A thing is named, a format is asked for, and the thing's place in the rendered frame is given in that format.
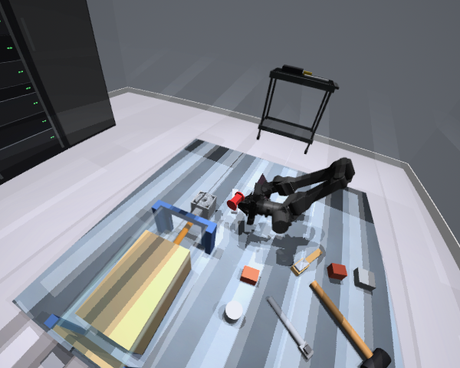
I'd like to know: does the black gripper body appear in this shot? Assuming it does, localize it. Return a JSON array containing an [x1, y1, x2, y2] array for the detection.
[[247, 183, 274, 225]]

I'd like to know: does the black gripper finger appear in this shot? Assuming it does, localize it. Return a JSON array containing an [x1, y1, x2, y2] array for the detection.
[[239, 192, 252, 207], [238, 204, 249, 216]]

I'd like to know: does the grey cylinder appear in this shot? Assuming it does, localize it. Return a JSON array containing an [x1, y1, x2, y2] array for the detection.
[[223, 301, 243, 324]]

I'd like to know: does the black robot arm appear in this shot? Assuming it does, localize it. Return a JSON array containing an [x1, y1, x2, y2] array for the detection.
[[260, 157, 355, 234]]

